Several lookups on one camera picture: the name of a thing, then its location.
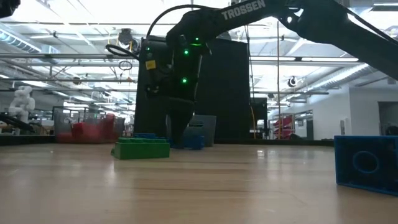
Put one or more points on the grey mesh bin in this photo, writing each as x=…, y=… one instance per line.
x=62, y=118

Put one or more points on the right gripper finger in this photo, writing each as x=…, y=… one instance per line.
x=180, y=124

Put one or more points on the green 2x4 toy brick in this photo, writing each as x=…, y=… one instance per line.
x=140, y=151

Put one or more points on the blue 2x2 toy brick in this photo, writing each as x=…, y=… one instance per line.
x=367, y=174

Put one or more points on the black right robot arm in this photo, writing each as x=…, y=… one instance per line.
x=311, y=18

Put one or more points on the grey plastic bin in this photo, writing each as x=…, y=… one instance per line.
x=206, y=129

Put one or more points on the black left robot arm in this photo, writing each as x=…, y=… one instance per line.
x=7, y=6

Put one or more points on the white wall unit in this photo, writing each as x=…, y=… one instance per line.
x=342, y=127

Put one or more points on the red background shelf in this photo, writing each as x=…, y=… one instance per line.
x=284, y=124

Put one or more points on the background wooden workbench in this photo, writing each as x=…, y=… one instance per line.
x=38, y=128

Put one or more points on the orange 2x4 toy brick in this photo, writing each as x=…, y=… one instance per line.
x=77, y=130
x=109, y=126

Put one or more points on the background black robot arm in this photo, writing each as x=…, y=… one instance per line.
x=15, y=123

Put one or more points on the black folding partition screen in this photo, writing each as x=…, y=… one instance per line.
x=224, y=87

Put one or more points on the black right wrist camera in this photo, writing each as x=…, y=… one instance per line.
x=157, y=81

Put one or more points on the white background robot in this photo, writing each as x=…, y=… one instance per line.
x=21, y=102

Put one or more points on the black background cabinet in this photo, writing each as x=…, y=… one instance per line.
x=258, y=115

